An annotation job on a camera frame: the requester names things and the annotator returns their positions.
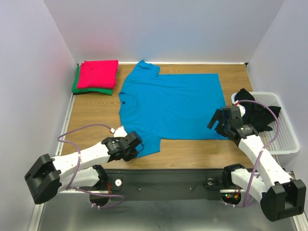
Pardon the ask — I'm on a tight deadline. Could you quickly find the blue t-shirt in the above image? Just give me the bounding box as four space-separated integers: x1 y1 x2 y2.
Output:
119 60 226 157

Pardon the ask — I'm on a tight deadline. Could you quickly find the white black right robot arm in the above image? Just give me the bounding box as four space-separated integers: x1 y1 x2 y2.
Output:
207 103 306 221

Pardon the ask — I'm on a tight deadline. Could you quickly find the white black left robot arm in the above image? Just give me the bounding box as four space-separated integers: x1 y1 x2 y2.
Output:
25 132 142 205

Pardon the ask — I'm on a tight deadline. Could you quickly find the black t-shirt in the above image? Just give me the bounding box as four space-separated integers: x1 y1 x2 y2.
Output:
234 88 275 132

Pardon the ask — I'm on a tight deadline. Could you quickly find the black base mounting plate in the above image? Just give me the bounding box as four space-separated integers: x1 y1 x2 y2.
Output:
105 169 239 201

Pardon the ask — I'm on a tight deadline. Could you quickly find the white plastic laundry basket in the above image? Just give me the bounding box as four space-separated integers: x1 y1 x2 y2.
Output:
231 91 300 155

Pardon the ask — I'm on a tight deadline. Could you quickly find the folded green t-shirt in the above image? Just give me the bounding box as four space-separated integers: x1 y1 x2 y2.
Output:
72 66 113 95

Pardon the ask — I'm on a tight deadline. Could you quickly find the folded pink t-shirt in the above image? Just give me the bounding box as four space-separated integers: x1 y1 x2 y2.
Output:
77 60 118 89

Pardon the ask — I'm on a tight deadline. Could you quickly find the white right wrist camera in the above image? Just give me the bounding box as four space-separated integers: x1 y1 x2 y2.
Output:
234 101 246 117

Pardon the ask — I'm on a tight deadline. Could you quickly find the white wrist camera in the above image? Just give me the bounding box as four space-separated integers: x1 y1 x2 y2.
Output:
110 126 128 138
234 101 246 117

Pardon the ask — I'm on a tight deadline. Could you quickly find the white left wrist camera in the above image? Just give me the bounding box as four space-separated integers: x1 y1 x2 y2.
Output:
110 126 128 138

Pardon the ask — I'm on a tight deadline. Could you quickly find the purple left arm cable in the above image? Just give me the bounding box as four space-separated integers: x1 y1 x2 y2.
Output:
57 123 125 209

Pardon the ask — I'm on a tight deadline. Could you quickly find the aluminium frame rail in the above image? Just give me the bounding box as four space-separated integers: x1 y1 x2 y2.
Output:
27 93 111 231

